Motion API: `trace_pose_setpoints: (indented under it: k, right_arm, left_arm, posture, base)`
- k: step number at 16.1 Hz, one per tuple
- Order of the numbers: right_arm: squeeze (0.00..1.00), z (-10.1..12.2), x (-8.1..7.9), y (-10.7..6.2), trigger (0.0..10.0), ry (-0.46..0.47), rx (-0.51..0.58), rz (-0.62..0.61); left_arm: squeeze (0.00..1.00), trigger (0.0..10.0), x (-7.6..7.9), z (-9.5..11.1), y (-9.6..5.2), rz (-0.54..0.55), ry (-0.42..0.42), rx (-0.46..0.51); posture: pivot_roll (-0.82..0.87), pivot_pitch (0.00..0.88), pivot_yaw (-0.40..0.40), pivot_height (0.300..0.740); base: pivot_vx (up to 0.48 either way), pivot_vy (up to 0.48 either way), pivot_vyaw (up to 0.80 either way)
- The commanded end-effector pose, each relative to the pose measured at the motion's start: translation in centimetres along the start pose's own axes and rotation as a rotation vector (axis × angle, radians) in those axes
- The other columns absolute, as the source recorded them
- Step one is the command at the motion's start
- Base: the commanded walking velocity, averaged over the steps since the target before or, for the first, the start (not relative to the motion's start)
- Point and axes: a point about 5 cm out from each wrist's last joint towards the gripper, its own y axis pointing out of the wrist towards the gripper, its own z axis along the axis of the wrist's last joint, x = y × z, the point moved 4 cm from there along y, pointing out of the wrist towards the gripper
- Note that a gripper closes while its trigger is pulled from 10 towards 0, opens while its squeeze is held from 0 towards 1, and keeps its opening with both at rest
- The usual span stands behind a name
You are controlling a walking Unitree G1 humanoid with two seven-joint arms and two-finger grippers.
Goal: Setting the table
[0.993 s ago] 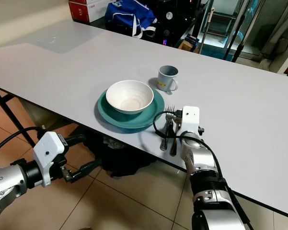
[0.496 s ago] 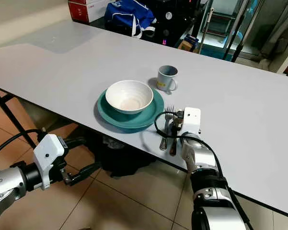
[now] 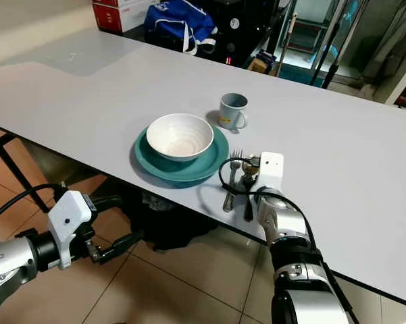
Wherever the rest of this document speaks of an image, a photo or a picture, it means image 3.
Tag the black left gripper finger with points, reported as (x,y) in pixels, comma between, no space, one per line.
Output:
(118,248)

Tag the black tripod pole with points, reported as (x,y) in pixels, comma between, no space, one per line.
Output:
(334,47)

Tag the black folding table leg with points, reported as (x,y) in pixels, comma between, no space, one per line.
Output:
(17,172)

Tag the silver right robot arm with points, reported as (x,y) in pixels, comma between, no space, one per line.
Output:
(287,223)

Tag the silver fork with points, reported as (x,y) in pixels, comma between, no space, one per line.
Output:
(229,192)

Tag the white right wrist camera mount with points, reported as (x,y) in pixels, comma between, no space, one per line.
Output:
(270,169)

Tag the white ribbed bowl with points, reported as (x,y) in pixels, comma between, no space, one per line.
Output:
(180,137)

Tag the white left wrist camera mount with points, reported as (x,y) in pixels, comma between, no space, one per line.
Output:
(71,216)

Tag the teal round plate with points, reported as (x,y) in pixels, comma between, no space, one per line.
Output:
(182,170)

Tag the grey blue mug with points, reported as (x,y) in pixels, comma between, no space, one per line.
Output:
(232,113)

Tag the red and white cardboard box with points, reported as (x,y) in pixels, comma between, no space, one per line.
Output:
(121,19)
(105,2)

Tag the black computer tower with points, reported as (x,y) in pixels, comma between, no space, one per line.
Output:
(243,30)

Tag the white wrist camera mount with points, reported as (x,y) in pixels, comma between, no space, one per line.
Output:
(71,216)
(270,169)

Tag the small brown box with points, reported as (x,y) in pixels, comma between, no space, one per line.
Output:
(261,63)

